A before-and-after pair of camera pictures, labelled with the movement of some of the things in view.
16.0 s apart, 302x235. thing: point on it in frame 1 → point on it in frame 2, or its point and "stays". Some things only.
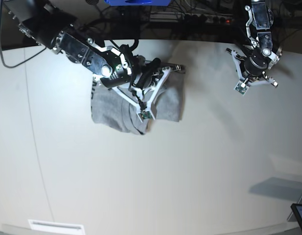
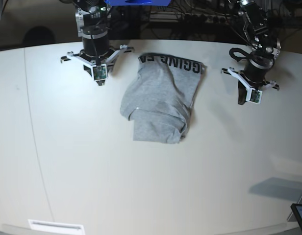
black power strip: [192, 18] stays
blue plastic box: [138, 3] stays
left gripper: [144, 71] → [95, 42]
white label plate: [56, 226] stays
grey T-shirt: [111, 108] → [159, 97]
